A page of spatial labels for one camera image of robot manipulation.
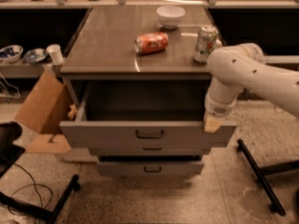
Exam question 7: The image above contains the black right stand leg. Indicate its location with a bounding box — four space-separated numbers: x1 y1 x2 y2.
237 139 299 216

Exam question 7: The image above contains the black cable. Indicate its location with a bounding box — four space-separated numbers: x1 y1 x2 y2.
5 162 54 217

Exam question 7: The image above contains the grey bottom drawer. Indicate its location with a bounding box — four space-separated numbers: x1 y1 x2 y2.
97 161 204 176

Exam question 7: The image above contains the white paper cup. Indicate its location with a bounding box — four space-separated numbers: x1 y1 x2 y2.
46 44 64 65

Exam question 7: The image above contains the black stand leg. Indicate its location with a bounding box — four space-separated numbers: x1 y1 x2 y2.
237 139 299 216
0 175 80 224

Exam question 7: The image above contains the white green soda can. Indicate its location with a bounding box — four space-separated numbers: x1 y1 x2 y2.
193 25 218 63

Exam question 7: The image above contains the brown cardboard box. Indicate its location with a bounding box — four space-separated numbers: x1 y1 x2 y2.
15 71 78 154

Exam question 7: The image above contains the grey top drawer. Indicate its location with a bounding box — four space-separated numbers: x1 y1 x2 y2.
60 88 236 149

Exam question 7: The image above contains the grey drawer cabinet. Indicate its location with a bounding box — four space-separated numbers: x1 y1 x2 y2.
59 5 230 176

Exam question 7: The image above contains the orange soda can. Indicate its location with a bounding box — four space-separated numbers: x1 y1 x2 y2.
135 32 168 55

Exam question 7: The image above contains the black chair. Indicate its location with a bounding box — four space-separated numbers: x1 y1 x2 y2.
0 121 25 177

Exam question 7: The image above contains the black left stand leg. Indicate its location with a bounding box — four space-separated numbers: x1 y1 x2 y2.
0 175 80 224

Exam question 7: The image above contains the grey drawer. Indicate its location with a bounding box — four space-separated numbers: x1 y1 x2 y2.
97 161 204 176
60 88 236 149
89 147 210 156

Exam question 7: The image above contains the blue patterned bowl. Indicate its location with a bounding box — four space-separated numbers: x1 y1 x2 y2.
0 45 23 63

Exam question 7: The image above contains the grey side shelf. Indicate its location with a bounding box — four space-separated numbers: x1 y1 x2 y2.
0 60 61 78

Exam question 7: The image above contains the white bowl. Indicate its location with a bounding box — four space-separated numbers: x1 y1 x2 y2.
156 6 186 29

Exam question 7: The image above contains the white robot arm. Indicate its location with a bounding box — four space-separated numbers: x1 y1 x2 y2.
204 43 299 133

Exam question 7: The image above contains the grey middle drawer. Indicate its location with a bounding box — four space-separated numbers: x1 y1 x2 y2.
89 147 210 156

